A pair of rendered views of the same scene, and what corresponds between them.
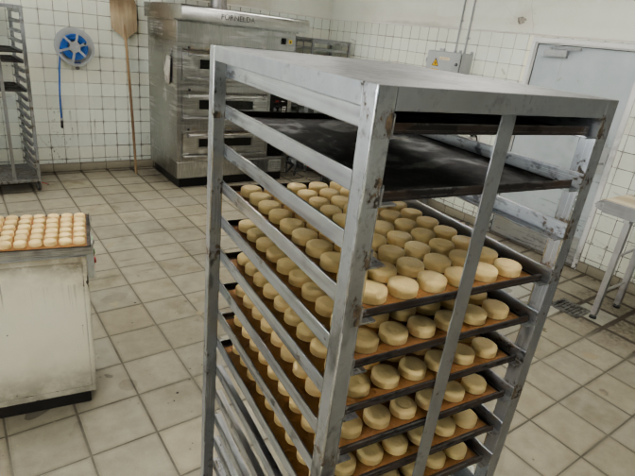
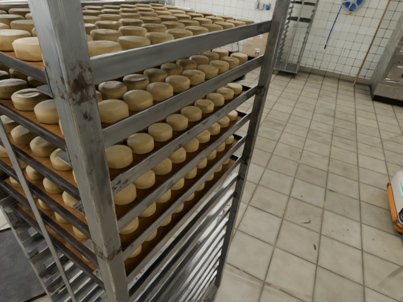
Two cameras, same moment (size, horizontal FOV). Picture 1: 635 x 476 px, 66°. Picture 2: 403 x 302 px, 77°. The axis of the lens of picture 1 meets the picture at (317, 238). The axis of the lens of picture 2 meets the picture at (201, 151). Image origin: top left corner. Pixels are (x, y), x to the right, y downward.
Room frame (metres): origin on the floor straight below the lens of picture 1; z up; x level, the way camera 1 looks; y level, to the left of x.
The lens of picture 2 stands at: (0.84, -0.71, 1.60)
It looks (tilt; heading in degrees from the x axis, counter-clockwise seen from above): 35 degrees down; 61
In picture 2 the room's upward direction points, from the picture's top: 6 degrees clockwise
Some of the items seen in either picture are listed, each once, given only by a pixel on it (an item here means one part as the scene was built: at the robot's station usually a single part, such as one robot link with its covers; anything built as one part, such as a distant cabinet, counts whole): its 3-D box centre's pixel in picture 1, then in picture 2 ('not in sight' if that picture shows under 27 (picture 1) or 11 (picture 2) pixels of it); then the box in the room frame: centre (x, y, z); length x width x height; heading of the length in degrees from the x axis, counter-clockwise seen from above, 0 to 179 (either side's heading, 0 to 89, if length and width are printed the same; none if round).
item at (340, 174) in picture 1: (284, 140); not in sight; (0.88, 0.08, 1.68); 0.64 x 0.03 x 0.03; 31
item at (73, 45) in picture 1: (76, 78); (345, 20); (5.74, 2.96, 1.10); 0.41 x 0.17 x 1.10; 128
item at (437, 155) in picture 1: (375, 144); not in sight; (0.98, -0.09, 1.68); 0.60 x 0.40 x 0.02; 31
